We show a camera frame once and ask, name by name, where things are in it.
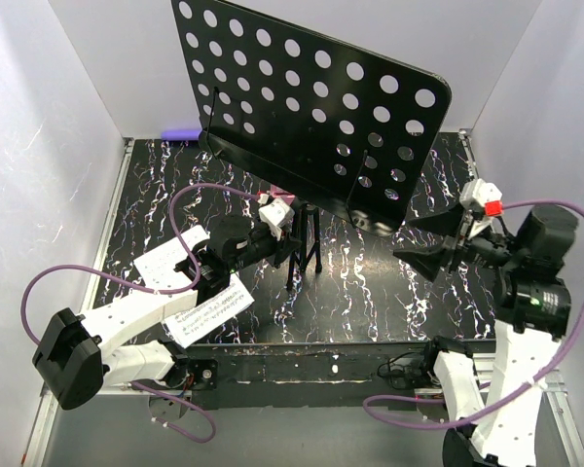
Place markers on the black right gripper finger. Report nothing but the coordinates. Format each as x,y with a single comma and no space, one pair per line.
444,225
430,260

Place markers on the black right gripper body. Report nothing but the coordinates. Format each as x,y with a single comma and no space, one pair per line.
483,250

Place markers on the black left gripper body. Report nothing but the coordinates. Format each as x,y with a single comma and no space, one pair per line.
262,245

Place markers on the black folding music stand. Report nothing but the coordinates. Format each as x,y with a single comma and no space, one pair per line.
340,127

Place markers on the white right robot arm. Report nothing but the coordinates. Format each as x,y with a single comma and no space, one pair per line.
532,307

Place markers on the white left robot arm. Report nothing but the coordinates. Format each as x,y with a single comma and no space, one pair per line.
145,336

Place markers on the pink metronome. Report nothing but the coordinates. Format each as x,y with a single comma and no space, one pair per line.
277,192

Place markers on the white sheet music page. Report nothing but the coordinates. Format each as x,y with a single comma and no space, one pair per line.
188,327

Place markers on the purple cylindrical case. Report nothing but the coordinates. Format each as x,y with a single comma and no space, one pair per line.
183,134

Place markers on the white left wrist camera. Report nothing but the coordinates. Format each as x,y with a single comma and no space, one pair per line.
276,214

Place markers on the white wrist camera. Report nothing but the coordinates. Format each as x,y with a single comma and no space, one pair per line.
484,200
276,214

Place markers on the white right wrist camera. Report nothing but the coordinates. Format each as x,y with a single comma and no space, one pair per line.
484,200

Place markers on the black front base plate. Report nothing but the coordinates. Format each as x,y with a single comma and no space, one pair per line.
282,375

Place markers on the aluminium left side rail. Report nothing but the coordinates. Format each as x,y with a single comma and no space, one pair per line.
93,280

